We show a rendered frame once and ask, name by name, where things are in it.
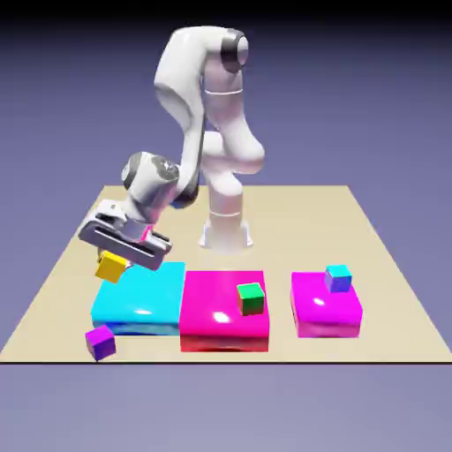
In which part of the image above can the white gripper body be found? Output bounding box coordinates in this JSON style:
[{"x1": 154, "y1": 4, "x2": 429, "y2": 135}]
[{"x1": 78, "y1": 208, "x2": 174, "y2": 272}]

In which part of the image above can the small yellow cube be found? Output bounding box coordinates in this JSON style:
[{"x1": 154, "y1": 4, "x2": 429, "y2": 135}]
[{"x1": 94, "y1": 250, "x2": 129, "y2": 284}]

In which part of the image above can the small purple cube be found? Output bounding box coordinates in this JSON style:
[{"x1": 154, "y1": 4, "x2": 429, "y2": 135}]
[{"x1": 84, "y1": 324, "x2": 117, "y2": 362}]

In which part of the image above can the small green cube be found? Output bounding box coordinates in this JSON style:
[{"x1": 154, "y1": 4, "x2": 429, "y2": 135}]
[{"x1": 236, "y1": 282, "x2": 267, "y2": 317}]

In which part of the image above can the small blue cube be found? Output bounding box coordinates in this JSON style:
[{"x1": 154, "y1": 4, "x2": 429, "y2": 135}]
[{"x1": 324, "y1": 264, "x2": 353, "y2": 294}]

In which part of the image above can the large cyan box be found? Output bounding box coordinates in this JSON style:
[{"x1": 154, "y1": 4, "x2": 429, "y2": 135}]
[{"x1": 90, "y1": 260, "x2": 187, "y2": 336}]

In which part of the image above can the large pink box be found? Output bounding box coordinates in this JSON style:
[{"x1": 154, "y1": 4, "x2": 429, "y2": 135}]
[{"x1": 178, "y1": 269, "x2": 271, "y2": 353}]

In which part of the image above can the large magenta box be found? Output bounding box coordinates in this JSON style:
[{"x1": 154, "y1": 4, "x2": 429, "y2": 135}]
[{"x1": 290, "y1": 270, "x2": 364, "y2": 339}]

